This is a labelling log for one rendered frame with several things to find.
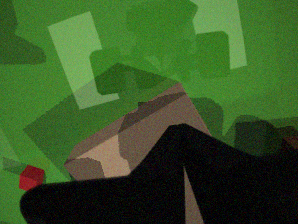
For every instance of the red square block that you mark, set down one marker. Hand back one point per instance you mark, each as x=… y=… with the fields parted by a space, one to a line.
x=30 y=177

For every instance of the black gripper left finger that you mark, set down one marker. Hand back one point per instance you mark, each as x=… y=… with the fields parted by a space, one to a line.
x=152 y=193

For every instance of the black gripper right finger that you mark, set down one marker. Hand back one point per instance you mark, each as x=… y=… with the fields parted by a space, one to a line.
x=232 y=186

